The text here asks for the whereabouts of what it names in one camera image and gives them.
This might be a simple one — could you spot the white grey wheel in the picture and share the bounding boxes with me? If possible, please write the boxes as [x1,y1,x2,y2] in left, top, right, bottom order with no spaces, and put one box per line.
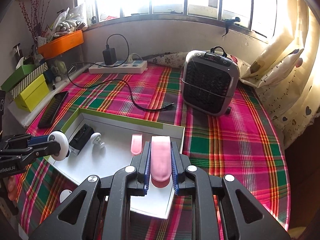
[48,131,69,160]

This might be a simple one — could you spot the window with metal bars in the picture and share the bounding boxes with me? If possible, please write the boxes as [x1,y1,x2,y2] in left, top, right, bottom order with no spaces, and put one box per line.
[75,0,278,38]

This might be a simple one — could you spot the floral pillow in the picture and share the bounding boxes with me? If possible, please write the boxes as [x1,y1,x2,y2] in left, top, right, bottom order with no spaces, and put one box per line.
[147,52,188,69]

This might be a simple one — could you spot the small pink clip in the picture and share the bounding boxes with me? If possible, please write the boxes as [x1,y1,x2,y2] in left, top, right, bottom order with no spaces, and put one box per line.
[130,134,143,155]

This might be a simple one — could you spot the pink green plaid blanket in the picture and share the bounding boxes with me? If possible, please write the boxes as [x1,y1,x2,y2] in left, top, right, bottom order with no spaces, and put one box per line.
[15,64,292,240]

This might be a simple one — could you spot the white power strip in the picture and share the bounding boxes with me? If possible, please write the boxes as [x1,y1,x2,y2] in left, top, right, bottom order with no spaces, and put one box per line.
[89,60,148,74]

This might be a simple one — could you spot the striped box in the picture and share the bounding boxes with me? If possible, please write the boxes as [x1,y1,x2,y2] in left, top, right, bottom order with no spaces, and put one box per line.
[10,62,48,99]

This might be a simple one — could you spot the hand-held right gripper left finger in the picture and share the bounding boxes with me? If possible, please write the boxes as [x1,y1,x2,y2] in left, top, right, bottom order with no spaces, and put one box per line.
[29,141,152,240]

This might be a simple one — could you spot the orange box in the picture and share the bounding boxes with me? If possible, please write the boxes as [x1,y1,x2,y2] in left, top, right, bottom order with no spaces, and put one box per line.
[37,29,84,59]

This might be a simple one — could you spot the person's left hand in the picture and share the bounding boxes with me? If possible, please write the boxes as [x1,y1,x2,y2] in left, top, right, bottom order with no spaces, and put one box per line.
[9,176,19,201]

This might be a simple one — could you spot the green and white cardboard box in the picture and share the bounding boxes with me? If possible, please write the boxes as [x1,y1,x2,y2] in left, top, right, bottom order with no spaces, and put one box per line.
[44,108,185,219]

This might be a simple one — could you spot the small black device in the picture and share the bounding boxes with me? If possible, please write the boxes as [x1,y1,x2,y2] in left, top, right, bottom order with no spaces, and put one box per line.
[69,124,95,155]

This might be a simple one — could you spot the white side table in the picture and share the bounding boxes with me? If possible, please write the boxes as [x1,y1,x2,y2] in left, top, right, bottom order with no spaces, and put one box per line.
[6,62,90,128]

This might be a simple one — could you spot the black charger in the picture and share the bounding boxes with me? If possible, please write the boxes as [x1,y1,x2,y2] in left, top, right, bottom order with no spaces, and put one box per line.
[102,47,117,66]

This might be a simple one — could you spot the yellow green box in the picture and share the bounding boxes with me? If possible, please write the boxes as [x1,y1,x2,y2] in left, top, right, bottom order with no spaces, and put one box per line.
[14,75,49,113]

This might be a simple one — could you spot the large pink clip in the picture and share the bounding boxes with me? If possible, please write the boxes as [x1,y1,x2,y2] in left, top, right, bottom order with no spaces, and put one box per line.
[150,135,173,188]

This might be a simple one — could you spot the cream heart print curtain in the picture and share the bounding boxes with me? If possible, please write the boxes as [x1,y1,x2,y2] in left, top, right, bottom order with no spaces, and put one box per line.
[257,0,320,140]

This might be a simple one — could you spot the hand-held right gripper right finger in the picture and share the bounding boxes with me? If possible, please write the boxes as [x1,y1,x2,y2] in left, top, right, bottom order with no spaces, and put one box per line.
[171,141,292,240]

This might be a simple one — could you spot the white plastic bag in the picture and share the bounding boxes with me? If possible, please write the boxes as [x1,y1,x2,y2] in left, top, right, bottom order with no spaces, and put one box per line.
[51,5,87,34]

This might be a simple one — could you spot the white plug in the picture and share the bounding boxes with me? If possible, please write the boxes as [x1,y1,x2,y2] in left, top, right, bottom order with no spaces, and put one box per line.
[125,52,140,64]

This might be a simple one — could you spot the black smartphone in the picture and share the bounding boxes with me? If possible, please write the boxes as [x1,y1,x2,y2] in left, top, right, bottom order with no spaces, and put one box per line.
[37,91,69,129]

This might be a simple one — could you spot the grey space heater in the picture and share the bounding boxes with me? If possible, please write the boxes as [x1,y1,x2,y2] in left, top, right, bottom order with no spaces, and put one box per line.
[180,46,240,117]

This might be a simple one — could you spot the black strap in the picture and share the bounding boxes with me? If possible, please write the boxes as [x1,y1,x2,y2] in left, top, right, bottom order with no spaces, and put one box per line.
[222,17,242,37]

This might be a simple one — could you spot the red flower branches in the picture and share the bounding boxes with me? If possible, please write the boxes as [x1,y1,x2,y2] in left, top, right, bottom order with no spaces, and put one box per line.
[19,0,54,43]

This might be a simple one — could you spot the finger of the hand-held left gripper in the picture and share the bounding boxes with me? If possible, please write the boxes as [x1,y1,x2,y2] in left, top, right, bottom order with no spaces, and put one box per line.
[0,141,62,165]
[0,134,50,150]

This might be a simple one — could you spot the clear white plastic jar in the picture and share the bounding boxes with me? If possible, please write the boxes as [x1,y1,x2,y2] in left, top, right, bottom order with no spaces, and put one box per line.
[60,189,73,204]

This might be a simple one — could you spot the cream heart print pillow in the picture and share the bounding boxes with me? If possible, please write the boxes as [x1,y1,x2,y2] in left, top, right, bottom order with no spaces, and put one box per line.
[232,27,305,88]

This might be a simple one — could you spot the black charger cable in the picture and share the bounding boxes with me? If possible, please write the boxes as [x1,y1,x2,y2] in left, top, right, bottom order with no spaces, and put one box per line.
[67,34,175,112]

